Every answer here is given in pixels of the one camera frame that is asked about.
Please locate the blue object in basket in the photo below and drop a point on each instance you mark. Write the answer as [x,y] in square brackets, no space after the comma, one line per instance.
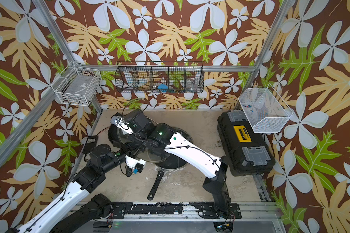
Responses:
[162,88]

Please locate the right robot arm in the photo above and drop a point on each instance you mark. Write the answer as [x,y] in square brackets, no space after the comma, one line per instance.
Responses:
[164,138]

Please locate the black front frying pan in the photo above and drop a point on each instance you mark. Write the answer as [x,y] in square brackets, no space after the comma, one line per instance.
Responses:
[155,186]

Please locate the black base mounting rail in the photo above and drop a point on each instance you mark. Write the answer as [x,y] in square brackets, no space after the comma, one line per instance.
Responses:
[207,210]

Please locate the black power adapter brick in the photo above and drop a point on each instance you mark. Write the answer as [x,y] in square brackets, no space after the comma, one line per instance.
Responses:
[90,143]

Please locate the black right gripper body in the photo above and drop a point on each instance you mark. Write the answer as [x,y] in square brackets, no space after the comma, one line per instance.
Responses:
[137,138]

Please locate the black back frying pan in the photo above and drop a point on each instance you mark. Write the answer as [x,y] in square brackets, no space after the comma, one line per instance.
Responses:
[113,137]

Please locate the white wire basket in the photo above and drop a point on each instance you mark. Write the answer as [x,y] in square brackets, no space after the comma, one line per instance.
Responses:
[265,109]
[77,85]

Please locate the white wire basket left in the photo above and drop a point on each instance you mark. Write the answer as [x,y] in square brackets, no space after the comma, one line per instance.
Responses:
[77,85]

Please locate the white wire basket right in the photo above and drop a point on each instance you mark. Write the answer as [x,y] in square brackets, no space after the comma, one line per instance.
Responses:
[265,109]

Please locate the black wire basket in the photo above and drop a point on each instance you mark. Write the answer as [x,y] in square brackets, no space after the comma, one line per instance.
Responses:
[180,77]

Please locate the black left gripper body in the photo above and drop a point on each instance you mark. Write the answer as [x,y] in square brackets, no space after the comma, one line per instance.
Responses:
[128,168]

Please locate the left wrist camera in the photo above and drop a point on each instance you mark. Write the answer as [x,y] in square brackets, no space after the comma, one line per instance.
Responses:
[136,167]

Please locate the black frying pan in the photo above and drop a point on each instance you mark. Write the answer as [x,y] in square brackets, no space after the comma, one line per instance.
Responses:
[113,137]
[155,186]

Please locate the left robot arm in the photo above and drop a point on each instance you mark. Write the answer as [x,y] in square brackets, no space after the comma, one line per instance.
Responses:
[55,219]

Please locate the black yellow tool case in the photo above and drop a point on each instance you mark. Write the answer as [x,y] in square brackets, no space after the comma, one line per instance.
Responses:
[246,151]

